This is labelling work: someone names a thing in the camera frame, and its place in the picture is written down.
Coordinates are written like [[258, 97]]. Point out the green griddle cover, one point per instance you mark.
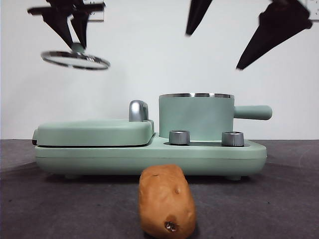
[[92, 133]]

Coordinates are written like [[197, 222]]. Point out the silver control knob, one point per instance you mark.
[[179, 137], [232, 139]]

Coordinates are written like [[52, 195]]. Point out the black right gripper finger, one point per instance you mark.
[[276, 32], [197, 15]]

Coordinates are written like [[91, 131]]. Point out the white wall socket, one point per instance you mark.
[[97, 15], [314, 10]]

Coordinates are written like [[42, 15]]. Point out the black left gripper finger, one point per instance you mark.
[[80, 27], [58, 27]]

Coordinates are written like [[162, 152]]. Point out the brown potato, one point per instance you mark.
[[165, 199]]

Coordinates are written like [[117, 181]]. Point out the glass pot lid green knob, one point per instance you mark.
[[77, 47]]

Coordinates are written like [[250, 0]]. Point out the green breakfast machine base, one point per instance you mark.
[[99, 159]]

